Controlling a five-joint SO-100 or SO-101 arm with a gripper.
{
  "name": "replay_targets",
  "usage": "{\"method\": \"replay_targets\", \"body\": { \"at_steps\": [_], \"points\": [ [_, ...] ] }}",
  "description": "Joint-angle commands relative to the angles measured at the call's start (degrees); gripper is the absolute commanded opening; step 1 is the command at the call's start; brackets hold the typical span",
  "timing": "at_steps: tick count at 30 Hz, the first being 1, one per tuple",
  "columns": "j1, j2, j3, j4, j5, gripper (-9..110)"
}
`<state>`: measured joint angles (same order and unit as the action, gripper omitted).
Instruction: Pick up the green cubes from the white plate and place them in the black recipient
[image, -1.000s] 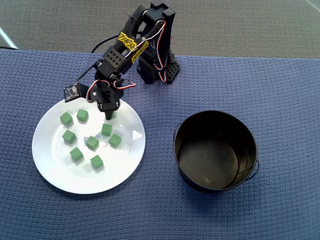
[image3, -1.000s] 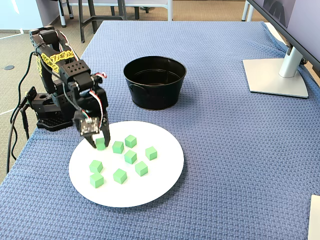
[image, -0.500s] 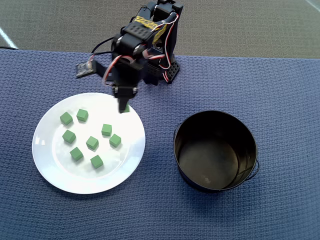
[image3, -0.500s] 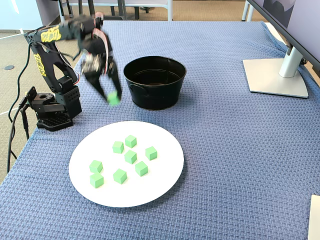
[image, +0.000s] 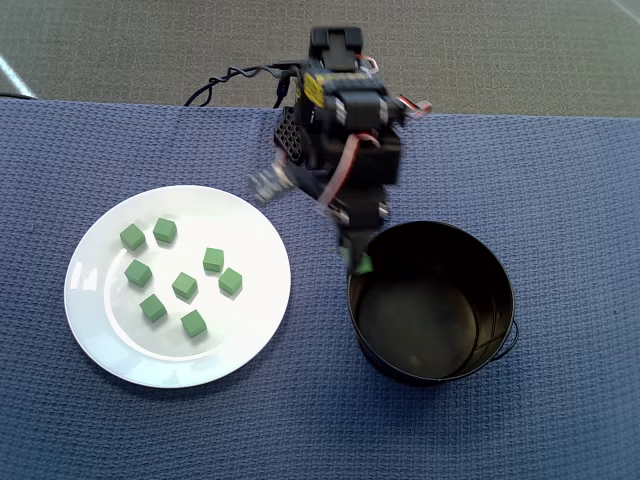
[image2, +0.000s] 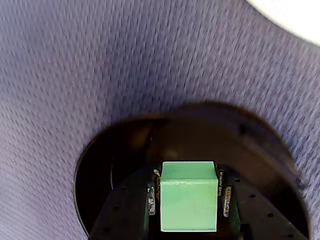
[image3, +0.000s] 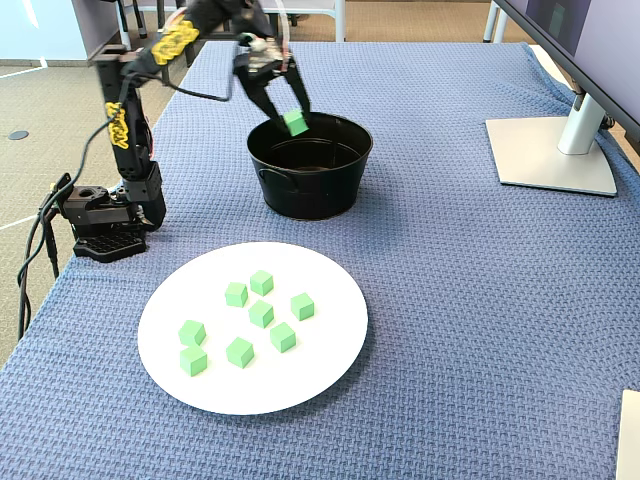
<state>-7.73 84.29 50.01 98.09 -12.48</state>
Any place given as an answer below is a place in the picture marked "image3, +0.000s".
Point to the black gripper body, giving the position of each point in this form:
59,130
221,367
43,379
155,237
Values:
261,73

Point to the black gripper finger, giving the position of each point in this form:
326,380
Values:
261,100
298,90

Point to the green cube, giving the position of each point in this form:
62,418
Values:
261,313
240,352
302,306
261,282
192,332
283,337
296,123
236,294
193,361

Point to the white round plate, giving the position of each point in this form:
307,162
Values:
260,390

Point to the black metal bucket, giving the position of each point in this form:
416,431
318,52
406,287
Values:
310,200

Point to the dark chair leg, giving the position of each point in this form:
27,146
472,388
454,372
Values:
141,27

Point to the white table leg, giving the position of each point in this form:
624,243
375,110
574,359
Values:
126,25

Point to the grey desk leg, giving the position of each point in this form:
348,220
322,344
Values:
490,27

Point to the round floor outlet cover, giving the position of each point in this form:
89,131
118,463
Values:
18,134

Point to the black table clamp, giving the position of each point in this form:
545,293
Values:
51,247

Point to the blue woven table cloth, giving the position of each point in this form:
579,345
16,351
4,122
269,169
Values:
450,300

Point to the computer monitor with silver stand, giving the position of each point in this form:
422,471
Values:
550,165

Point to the white flat board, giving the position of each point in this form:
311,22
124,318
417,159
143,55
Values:
631,440

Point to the small wrist camera circuit board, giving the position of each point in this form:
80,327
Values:
262,50

